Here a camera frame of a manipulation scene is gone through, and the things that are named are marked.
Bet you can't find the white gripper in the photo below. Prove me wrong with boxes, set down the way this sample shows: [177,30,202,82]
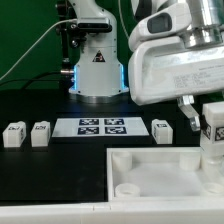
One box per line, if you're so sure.
[128,36,224,132]

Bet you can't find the white square tabletop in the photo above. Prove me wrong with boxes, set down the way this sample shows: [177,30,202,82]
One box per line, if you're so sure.
[107,147,224,201]

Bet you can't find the white sheet with markers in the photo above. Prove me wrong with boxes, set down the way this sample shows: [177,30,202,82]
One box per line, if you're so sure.
[53,117,149,138]

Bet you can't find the white L-shaped obstacle fence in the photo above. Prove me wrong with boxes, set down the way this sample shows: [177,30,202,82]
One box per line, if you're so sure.
[0,199,224,224]

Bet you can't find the white cable behind arm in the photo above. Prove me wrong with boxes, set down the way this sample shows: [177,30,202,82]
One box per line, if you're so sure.
[118,0,132,41]

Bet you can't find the black cable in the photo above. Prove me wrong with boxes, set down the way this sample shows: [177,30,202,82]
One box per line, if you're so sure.
[0,71,73,90]

